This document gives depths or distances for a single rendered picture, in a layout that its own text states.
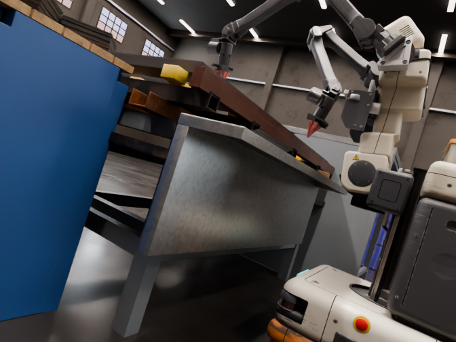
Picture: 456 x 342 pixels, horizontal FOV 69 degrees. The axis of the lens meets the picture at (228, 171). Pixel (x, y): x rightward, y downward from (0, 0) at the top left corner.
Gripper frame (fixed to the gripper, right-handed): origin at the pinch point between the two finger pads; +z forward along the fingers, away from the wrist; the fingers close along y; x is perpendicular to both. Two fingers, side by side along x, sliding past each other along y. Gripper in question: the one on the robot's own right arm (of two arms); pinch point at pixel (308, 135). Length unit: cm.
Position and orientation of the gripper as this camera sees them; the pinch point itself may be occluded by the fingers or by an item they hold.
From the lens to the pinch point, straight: 163.0
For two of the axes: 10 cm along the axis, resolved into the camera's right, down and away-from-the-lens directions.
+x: 4.9, 1.5, 8.6
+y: 7.2, 4.8, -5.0
